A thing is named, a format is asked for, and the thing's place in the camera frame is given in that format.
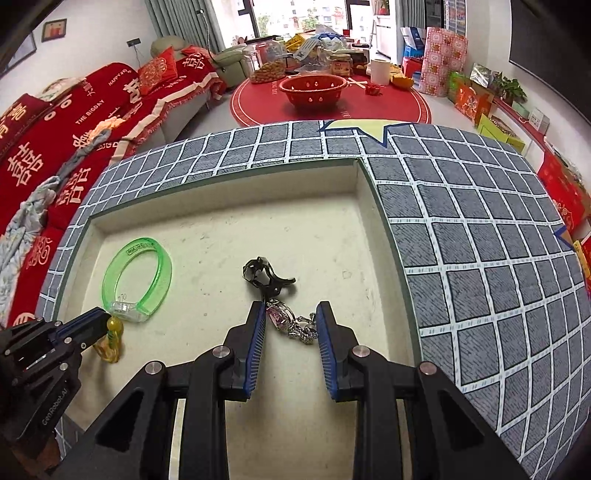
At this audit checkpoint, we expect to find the pile of snack packets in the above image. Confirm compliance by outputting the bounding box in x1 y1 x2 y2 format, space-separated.
284 25 371 75

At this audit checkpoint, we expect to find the red embroidered cushion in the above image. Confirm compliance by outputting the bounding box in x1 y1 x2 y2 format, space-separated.
137 46 179 96

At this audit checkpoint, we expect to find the black television screen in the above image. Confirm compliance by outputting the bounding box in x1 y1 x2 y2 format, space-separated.
508 0 591 126

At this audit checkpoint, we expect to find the potted green plant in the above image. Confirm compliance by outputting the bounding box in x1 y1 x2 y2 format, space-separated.
491 71 527 105

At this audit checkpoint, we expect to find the white shallow tray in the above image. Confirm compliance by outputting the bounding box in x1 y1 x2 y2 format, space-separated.
54 159 423 444

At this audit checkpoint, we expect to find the clear jar of snacks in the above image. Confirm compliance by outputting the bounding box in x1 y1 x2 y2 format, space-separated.
249 39 286 85

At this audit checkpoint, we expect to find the silver foil packet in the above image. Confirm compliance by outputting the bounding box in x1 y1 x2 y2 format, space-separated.
470 63 496 87

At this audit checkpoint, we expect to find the red plastic colander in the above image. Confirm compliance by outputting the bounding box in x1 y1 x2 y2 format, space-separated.
278 74 348 110

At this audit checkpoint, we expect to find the small lidded jar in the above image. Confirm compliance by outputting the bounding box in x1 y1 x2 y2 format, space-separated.
329 52 354 76

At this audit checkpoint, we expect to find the grey knotted cloth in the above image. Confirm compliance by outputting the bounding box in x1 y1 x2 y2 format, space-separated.
0 115 114 315

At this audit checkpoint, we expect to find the yellow green box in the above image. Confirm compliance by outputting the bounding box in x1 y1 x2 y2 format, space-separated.
475 113 526 154

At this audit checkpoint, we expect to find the balcony window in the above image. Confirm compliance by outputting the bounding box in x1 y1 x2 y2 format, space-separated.
210 0 399 41

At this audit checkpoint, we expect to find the white cup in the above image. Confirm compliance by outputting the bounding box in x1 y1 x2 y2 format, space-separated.
370 58 393 86

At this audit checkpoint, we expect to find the silver rhinestone hair clip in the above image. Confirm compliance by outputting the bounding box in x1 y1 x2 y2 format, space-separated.
265 299 320 344

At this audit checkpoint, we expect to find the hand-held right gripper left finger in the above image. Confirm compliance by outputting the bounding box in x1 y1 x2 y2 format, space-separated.
60 300 269 480

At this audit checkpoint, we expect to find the black hair claw clip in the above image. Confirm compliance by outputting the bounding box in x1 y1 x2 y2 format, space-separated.
243 256 297 302

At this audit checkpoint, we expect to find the yellow sunflower hair tie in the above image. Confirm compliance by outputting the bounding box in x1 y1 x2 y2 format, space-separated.
95 316 125 365

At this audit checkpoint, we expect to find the grey checked cloth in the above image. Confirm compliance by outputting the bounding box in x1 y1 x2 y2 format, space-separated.
39 119 591 464

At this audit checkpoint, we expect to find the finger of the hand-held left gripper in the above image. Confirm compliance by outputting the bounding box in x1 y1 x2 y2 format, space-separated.
65 324 112 354
48 306 112 345

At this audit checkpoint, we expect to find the green window curtain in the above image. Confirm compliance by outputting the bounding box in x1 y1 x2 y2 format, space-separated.
144 0 212 52
397 0 428 34

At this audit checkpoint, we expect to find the sofa with red blanket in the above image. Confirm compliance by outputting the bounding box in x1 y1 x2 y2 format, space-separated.
0 45 228 333

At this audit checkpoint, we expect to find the round red table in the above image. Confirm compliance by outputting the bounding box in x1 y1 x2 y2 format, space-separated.
230 69 433 128

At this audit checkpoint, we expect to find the green translucent bracelet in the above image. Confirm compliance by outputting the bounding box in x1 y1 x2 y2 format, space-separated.
102 237 173 321

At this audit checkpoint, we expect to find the orange gift box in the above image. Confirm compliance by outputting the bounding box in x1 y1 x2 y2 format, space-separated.
454 84 493 124

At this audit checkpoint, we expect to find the green snack packet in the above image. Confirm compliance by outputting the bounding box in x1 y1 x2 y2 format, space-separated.
446 71 472 103

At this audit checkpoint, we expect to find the large framed picture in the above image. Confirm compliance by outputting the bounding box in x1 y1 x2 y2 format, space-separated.
0 32 37 78

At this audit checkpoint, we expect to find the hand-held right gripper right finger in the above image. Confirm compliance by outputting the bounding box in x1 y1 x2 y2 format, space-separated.
315 300 532 480

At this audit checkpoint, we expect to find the small framed picture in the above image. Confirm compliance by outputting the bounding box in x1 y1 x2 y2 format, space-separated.
41 18 68 43

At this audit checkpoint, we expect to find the blue and white bag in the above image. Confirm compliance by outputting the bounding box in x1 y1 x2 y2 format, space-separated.
400 26 426 59

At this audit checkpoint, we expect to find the pale green armchair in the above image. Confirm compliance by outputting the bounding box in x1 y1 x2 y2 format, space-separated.
151 34 259 93

